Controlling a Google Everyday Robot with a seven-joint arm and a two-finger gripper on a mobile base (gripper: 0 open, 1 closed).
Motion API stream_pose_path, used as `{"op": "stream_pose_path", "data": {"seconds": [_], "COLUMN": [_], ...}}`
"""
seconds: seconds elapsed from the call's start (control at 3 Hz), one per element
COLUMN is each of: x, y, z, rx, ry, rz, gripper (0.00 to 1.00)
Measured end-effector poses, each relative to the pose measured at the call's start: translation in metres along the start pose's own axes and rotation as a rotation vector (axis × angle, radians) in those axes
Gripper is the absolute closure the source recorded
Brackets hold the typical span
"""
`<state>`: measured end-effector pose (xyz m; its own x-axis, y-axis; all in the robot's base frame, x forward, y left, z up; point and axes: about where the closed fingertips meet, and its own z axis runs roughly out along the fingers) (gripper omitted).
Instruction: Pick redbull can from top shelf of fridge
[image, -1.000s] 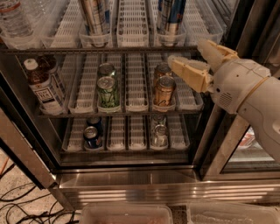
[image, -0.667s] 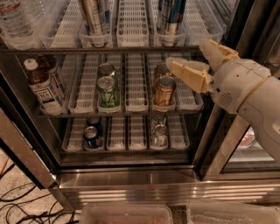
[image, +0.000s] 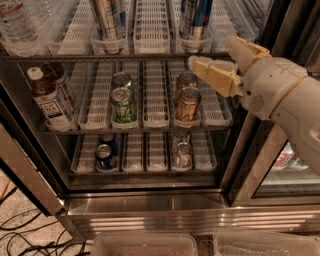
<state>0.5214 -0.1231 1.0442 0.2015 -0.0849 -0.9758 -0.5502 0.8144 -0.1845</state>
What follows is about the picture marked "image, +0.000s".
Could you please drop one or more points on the tea bottle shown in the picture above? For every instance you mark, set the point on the tea bottle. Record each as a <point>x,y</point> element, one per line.
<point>57,72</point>
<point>51,100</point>

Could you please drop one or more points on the blue soda can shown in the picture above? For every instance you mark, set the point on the blue soda can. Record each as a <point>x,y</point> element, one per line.
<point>110,140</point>
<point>105,157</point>

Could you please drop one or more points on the front orange soda can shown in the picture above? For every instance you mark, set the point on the front orange soda can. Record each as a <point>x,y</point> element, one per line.
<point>187,104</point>

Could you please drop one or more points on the front green soda can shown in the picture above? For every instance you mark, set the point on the front green soda can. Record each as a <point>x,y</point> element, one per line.
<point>123,106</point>

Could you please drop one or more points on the clear plastic bin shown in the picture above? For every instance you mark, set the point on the clear plastic bin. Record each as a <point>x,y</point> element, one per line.
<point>143,244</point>
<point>253,243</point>

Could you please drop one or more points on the orange soda can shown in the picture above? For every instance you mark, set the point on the orange soda can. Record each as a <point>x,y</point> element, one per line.
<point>187,104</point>
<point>185,79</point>

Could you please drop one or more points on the rear blue soda can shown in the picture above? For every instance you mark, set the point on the rear blue soda can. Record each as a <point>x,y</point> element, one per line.
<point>110,140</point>

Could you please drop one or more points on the rear green soda can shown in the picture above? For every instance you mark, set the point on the rear green soda can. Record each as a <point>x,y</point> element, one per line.
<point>121,79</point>

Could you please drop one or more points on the red bull can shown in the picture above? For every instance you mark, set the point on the red bull can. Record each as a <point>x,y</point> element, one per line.
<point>194,19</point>

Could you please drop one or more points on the stainless steel fridge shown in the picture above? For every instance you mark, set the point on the stainless steel fridge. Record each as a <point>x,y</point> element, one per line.
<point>230,184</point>

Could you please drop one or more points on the red can behind glass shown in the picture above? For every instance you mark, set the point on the red can behind glass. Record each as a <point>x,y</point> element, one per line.
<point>284,157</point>

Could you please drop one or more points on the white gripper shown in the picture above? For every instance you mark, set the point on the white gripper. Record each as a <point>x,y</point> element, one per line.
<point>271,87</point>

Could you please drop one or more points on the tall silver can left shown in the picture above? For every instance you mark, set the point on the tall silver can left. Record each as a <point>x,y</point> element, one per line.
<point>109,16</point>

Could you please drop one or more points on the rear orange soda can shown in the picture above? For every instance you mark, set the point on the rear orange soda can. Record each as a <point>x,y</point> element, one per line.
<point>185,79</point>

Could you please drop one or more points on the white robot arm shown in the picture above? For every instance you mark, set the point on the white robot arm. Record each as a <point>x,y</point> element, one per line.
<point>298,114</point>

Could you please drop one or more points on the front tea bottle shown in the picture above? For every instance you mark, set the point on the front tea bottle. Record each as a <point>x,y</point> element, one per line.
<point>51,100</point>

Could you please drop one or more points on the right clear plastic bin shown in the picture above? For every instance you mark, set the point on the right clear plastic bin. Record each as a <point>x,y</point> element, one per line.
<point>253,243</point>

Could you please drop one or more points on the clear water bottle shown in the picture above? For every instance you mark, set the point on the clear water bottle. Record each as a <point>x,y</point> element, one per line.
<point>15,23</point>

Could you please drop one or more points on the left clear plastic bin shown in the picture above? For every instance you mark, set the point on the left clear plastic bin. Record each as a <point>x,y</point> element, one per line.
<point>143,244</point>

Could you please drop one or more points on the front blue soda can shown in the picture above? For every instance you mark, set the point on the front blue soda can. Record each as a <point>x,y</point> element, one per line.
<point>105,157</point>

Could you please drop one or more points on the open fridge door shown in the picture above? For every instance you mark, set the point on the open fridge door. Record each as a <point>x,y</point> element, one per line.
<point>21,162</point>

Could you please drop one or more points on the front silver can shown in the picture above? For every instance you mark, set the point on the front silver can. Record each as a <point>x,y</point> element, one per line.
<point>182,157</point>

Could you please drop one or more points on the rear tea bottle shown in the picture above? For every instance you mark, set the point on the rear tea bottle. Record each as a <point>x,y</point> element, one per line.
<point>57,72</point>

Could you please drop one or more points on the rear silver can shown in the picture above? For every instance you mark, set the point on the rear silver can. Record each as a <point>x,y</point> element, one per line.
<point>181,136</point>

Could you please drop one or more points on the green soda can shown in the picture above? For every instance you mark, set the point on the green soda can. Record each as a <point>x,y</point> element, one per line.
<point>121,79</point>
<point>123,106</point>

